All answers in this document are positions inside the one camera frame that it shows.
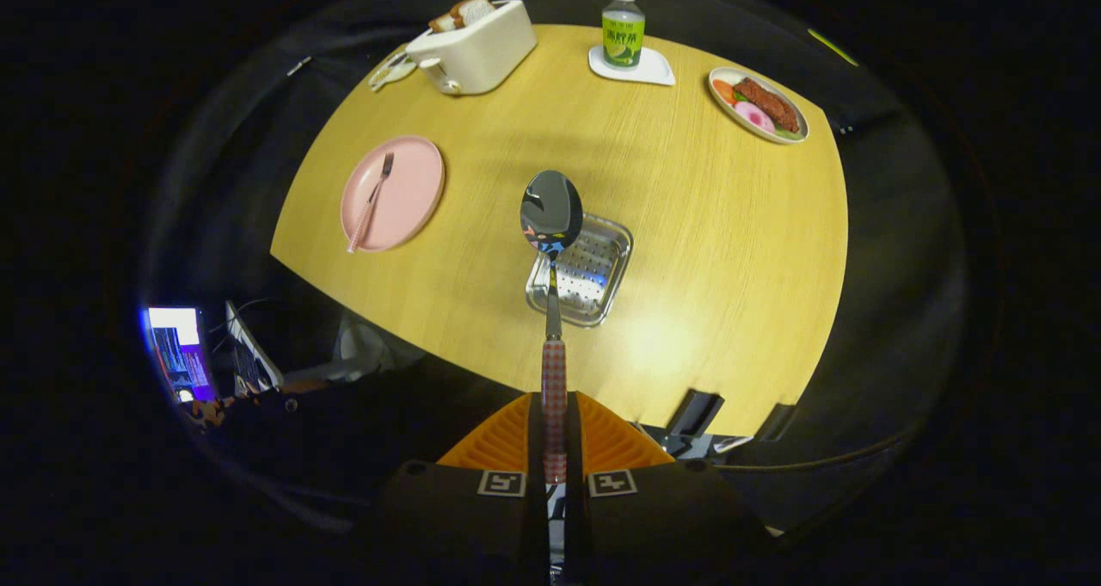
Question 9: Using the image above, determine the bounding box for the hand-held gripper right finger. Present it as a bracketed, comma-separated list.
[565, 391, 779, 586]

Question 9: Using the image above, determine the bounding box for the cream white toaster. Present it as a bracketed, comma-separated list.
[405, 0, 538, 97]

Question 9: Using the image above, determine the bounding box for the perforated metal tray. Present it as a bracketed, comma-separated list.
[525, 213, 635, 328]

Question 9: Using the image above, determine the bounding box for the brown meat piece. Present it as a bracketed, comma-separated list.
[733, 77, 802, 134]

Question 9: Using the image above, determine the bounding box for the black table leg bracket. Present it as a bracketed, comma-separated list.
[666, 387, 726, 437]
[756, 403, 797, 442]

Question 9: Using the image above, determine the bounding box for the white food plate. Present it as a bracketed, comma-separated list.
[707, 66, 811, 146]

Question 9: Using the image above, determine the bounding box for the pink ham slice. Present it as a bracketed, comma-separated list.
[734, 101, 778, 136]

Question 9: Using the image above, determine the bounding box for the divided white condiment dish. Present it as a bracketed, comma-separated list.
[368, 44, 419, 93]

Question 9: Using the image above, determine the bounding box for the dark computer monitor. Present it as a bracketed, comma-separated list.
[225, 299, 286, 391]

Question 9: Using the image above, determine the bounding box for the white square coaster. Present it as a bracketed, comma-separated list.
[588, 45, 677, 87]

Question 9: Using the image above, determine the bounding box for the checkered handle metal fork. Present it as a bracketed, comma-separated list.
[347, 151, 396, 255]

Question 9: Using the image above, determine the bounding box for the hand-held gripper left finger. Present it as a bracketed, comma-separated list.
[370, 392, 549, 586]

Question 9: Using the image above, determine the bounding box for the lit laptop screen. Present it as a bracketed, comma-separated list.
[141, 305, 217, 404]

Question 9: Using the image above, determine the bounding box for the green label drink bottle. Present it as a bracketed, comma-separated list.
[601, 0, 646, 71]

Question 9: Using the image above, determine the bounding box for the checkered handle metal spoon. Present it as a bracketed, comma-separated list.
[520, 170, 585, 485]

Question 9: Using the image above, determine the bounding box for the pink round plate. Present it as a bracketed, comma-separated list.
[340, 134, 447, 253]

